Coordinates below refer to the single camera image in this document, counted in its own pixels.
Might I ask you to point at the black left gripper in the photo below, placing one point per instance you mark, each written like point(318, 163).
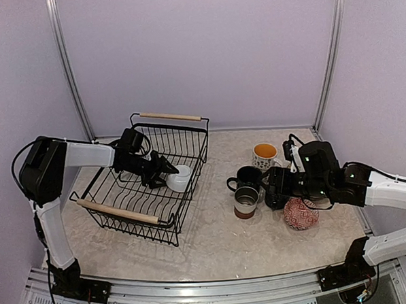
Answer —
point(159, 166)

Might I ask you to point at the white floral patterned mug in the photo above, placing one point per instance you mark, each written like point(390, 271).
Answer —
point(265, 156)

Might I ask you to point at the white grey ceramic bowl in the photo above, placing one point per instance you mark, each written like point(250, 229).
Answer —
point(178, 182)

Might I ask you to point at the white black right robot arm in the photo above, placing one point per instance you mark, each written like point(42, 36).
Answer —
point(317, 174)

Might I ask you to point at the blue white patterned bowl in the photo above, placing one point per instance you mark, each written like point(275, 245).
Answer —
point(298, 216)

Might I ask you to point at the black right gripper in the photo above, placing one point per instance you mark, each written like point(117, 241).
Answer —
point(282, 184)

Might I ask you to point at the brown white small cup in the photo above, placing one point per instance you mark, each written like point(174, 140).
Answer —
point(246, 201)

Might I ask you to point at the dark green mug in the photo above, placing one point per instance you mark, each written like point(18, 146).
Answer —
point(246, 176)

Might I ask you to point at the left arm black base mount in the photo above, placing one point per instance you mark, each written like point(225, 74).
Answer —
point(91, 291)

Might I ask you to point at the dark blue cup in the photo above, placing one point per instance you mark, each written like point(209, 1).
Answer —
point(276, 201)

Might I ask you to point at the aluminium front frame rail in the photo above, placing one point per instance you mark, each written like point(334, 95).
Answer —
point(302, 287)

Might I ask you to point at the black wire dish rack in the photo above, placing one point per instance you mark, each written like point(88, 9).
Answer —
point(118, 200)

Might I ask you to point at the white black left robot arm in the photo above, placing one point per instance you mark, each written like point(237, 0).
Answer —
point(41, 177)

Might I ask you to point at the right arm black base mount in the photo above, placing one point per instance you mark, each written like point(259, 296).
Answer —
point(338, 276)

